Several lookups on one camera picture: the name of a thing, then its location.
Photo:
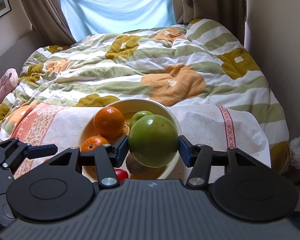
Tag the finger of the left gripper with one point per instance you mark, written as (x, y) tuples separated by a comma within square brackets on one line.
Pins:
[(13, 152)]

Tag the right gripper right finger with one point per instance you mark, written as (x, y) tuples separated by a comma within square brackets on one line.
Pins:
[(201, 158)]

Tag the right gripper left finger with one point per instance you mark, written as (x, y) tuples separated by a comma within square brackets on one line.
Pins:
[(65, 169)]

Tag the red tomato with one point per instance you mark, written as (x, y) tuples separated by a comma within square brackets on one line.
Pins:
[(121, 175)]

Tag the large green apple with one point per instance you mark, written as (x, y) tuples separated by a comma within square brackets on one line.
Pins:
[(153, 141)]

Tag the orange front in bowl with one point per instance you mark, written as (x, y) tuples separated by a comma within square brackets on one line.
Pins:
[(93, 142)]

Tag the orange in bowl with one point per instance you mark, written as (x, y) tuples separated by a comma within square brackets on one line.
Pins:
[(109, 122), (93, 142)]

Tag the brown kiwi in bowl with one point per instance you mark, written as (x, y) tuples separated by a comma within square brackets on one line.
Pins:
[(135, 168)]

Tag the orange back in bowl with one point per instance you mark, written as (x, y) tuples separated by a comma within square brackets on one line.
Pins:
[(109, 122)]

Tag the white pink-bordered cloth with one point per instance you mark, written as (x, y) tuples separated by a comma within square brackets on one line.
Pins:
[(210, 124)]

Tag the small green apple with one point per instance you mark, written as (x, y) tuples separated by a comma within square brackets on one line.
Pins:
[(137, 116)]

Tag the cream ceramic bowl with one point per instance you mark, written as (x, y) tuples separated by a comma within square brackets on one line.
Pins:
[(128, 108)]

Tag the pink plush pillow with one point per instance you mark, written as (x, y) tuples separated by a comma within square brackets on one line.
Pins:
[(8, 82)]

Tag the grey bed headboard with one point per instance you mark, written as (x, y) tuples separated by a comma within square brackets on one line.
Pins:
[(17, 54)]

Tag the floral striped duvet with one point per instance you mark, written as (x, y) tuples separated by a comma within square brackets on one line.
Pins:
[(182, 65)]

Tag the brown left curtain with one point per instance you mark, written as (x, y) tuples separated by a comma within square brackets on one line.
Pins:
[(48, 20)]

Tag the brown curtain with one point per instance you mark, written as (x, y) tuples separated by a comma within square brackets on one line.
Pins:
[(230, 13), (48, 20)]

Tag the light blue window cloth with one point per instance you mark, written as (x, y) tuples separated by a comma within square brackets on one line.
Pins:
[(85, 17)]

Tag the brown right curtain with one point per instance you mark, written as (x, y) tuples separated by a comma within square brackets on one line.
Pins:
[(230, 13)]

